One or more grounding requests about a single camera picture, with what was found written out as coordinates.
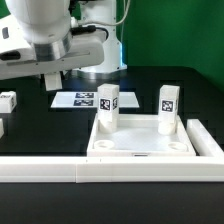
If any white marker plate with tags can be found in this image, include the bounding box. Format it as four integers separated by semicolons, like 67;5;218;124
51;92;139;108

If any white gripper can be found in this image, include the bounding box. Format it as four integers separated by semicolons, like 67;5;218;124
0;33;105;80

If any white square table top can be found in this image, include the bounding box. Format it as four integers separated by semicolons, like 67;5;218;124
87;114;196;157

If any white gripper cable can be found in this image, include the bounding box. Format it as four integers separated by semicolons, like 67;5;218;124
69;0;132;36

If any white L-shaped obstacle fence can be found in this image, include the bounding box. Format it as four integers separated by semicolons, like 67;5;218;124
0;119;224;183

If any white block at left edge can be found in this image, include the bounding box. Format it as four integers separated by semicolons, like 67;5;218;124
0;118;4;139

